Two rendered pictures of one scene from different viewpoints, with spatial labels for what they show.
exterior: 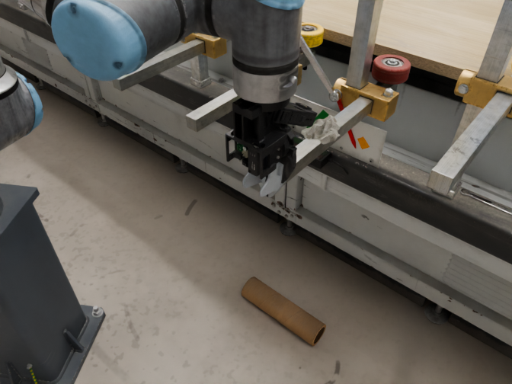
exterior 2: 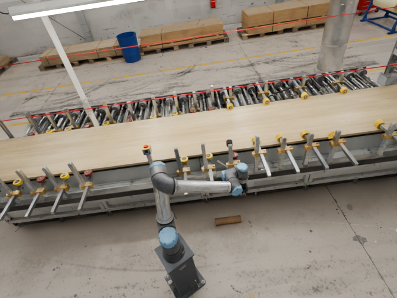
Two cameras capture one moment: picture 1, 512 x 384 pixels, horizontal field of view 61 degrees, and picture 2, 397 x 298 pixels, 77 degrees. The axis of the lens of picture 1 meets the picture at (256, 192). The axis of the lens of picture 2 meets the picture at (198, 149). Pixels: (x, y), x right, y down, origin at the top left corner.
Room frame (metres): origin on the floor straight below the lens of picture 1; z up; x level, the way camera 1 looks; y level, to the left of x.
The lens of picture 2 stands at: (-0.33, 1.07, 2.63)
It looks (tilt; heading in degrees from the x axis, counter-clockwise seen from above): 41 degrees down; 323
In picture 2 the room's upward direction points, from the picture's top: 9 degrees counter-clockwise
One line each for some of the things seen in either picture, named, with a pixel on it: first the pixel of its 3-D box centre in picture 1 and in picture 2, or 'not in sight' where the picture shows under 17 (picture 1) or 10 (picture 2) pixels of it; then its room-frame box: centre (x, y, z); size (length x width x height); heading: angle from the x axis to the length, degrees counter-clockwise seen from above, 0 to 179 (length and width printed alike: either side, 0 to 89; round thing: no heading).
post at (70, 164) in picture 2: not in sight; (80, 180); (1.83, 0.93, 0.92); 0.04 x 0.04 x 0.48; 50
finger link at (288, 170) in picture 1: (281, 158); not in sight; (0.56, -0.04, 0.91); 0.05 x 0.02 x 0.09; 50
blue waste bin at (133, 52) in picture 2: not in sight; (130, 47); (6.42, -2.28, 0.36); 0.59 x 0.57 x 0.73; 141
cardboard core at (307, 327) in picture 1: (282, 309); (228, 220); (0.84, -0.09, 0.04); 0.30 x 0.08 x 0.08; 50
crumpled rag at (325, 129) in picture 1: (324, 126); not in sight; (0.70, -0.13, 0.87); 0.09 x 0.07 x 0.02; 140
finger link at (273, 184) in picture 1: (270, 185); not in sight; (0.55, -0.02, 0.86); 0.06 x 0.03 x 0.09; 140
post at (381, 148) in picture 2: not in sight; (384, 142); (-0.09, -1.37, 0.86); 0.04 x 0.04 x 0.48; 50
